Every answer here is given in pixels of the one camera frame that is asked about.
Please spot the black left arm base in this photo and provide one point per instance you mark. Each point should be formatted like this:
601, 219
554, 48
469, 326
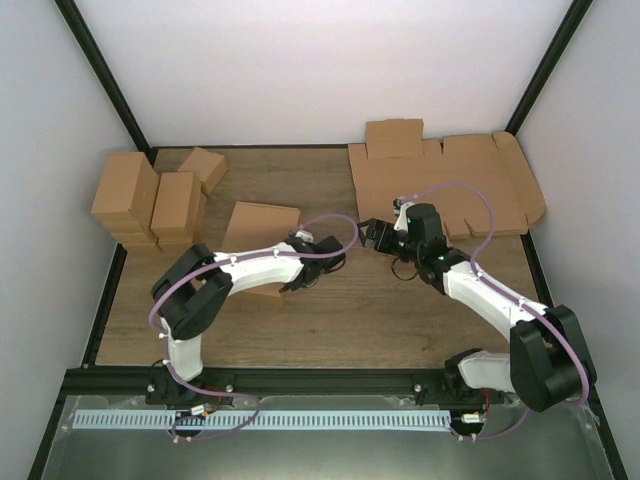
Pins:
167, 392

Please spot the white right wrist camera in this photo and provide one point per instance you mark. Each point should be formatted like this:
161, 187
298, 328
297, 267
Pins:
400, 207

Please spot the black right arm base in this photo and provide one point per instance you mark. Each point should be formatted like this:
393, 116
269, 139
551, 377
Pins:
447, 390

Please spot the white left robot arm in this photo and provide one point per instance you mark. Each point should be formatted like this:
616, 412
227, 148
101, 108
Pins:
193, 291

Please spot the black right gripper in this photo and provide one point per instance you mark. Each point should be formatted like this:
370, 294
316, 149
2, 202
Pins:
376, 226

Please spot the tall folded cardboard box stack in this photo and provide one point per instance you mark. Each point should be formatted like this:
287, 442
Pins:
125, 199

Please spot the black right frame post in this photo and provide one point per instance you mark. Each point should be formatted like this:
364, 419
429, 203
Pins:
561, 39

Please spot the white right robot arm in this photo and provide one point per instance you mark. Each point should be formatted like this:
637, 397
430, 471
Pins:
548, 361

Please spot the black left frame post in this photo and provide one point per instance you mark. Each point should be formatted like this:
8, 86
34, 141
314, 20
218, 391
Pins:
84, 38

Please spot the tilted small cardboard box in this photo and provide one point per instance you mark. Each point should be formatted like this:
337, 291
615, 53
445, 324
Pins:
209, 167

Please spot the light blue slotted cable duct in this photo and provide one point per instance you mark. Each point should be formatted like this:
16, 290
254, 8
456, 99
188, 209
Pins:
307, 420

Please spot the black frame post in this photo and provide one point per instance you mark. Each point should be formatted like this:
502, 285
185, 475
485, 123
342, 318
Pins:
561, 39
84, 38

